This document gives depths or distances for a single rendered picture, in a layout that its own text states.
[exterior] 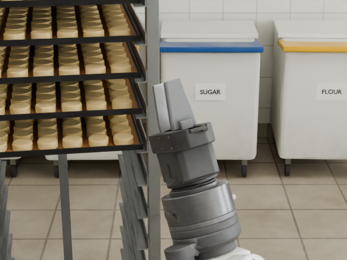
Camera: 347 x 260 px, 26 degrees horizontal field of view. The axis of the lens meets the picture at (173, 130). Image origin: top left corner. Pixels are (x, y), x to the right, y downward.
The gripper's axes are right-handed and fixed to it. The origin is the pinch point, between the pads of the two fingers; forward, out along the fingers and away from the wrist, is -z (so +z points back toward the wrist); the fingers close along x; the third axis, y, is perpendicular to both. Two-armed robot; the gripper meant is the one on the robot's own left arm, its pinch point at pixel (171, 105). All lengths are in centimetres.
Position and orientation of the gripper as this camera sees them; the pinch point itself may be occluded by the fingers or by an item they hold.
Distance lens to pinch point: 94.4
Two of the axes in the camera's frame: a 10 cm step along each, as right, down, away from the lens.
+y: -9.1, 2.6, -3.2
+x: 3.2, -0.5, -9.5
